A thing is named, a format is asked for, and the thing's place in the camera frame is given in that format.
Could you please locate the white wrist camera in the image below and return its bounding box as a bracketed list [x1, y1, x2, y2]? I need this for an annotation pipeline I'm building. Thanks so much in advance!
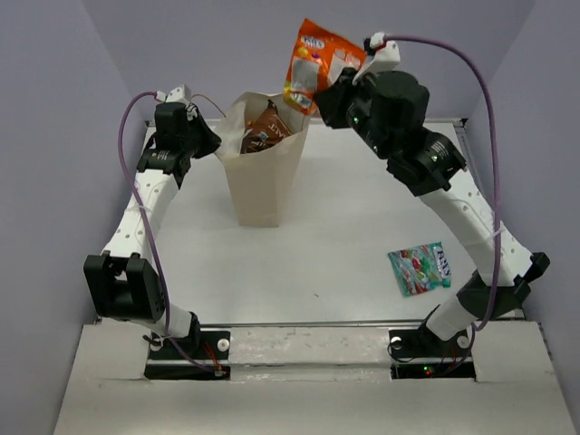
[154, 84, 191, 105]
[353, 32, 401, 84]

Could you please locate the cream paper bag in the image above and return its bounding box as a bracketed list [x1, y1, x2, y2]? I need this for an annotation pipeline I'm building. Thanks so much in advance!
[214, 92, 310, 227]

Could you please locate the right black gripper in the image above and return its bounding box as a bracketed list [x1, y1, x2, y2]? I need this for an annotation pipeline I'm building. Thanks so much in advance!
[316, 63, 393, 159]

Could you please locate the orange candy bag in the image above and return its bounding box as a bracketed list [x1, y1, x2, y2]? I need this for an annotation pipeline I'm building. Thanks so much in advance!
[283, 19, 366, 116]

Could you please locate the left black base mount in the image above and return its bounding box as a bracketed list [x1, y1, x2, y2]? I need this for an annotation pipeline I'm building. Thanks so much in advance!
[142, 329, 231, 381]

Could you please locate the teal Fox's candy bag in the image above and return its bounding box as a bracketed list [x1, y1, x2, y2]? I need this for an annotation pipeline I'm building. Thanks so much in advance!
[388, 242, 451, 297]

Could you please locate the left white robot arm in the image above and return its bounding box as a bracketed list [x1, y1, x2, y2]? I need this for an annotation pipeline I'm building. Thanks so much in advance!
[83, 92, 221, 358]

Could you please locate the brown Kettle chips bag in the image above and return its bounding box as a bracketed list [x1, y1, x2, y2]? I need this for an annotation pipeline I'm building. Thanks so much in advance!
[240, 100, 292, 154]

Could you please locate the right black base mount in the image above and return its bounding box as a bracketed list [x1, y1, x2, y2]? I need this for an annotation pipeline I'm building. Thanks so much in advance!
[387, 329, 476, 380]

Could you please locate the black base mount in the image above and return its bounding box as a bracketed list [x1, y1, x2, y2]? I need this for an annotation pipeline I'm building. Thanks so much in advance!
[142, 329, 231, 381]
[387, 329, 476, 380]

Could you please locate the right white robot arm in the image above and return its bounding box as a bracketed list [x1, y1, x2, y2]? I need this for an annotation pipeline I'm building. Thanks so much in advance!
[314, 68, 550, 355]

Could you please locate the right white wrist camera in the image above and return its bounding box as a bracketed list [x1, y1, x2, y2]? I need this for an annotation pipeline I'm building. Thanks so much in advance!
[353, 32, 401, 84]

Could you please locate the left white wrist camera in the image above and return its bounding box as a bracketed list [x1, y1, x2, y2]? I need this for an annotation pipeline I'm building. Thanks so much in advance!
[154, 84, 191, 105]

